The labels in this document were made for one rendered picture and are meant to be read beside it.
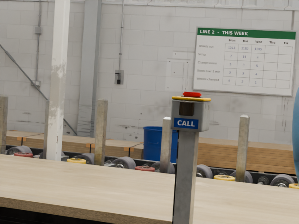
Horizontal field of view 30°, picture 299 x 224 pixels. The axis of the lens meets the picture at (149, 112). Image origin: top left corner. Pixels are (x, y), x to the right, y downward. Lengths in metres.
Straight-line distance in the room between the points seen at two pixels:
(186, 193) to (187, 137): 0.12
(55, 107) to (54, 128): 0.09
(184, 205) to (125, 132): 7.34
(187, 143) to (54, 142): 1.27
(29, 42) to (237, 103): 3.39
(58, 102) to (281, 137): 6.13
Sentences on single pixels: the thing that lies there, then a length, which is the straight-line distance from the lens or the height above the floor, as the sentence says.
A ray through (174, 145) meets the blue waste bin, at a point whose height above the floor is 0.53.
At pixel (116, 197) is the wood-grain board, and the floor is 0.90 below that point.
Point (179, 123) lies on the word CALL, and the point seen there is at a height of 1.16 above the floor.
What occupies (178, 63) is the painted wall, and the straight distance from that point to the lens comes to 8.34.
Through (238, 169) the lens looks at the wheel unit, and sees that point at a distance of 2.28.
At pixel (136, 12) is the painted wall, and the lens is 8.54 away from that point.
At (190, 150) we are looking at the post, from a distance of 1.18.
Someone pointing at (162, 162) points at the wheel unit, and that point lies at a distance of 2.35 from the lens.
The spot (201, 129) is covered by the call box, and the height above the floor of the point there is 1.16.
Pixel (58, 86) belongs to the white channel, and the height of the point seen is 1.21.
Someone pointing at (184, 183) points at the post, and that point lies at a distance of 1.19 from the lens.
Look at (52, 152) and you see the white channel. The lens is 2.39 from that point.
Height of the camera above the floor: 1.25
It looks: 3 degrees down
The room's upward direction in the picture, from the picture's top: 4 degrees clockwise
